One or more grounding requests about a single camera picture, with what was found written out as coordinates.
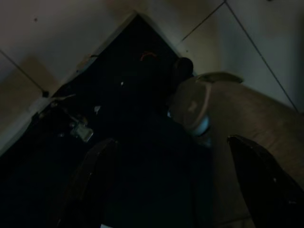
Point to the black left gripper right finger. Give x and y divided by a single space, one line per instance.
263 190

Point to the dark floor mat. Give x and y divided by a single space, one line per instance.
133 99

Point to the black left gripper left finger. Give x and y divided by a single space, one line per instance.
88 180

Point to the small metal object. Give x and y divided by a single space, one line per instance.
82 132

